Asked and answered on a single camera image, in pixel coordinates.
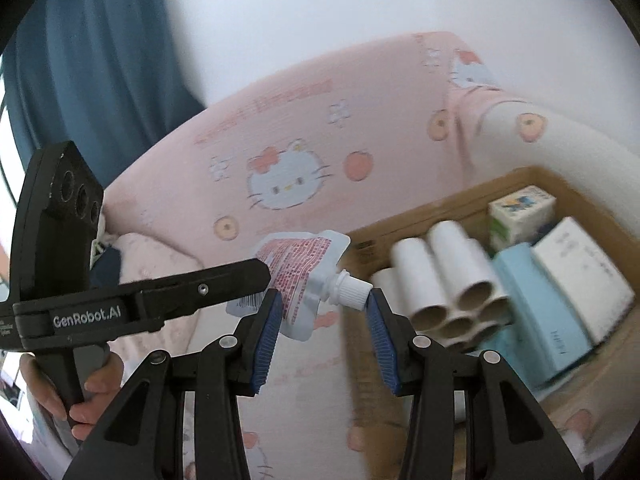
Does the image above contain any white spout pouch red print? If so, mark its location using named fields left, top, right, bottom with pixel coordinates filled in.
left=225, top=229, right=373, bottom=343

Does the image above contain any light blue box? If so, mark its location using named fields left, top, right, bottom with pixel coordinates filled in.
left=482, top=242, right=593, bottom=388

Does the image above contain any brown cardboard box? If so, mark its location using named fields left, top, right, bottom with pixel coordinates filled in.
left=342, top=165, right=640, bottom=480

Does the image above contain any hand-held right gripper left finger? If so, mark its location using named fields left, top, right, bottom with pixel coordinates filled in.
left=62, top=289, right=286, bottom=480

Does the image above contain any person's left hand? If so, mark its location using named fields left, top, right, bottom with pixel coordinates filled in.
left=20, top=350, right=126, bottom=428

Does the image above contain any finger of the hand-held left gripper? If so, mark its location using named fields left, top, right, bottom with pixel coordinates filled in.
left=137, top=257, right=273, bottom=314

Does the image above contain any blue curtain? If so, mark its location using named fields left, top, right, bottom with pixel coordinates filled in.
left=0, top=0, right=208, bottom=196

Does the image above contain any white box with handwriting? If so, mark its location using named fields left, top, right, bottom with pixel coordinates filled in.
left=530, top=216, right=636, bottom=343

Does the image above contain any green and white cartoon carton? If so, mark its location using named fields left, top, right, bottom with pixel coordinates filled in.
left=487, top=185, right=557, bottom=253

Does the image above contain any pile of paper rolls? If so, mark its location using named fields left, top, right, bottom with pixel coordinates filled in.
left=370, top=220, right=513, bottom=353

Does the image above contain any pink and white printed blanket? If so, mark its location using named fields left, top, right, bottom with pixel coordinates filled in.
left=95, top=30, right=640, bottom=480

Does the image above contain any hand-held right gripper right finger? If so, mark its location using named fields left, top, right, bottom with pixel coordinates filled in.
left=365, top=287, right=586, bottom=480

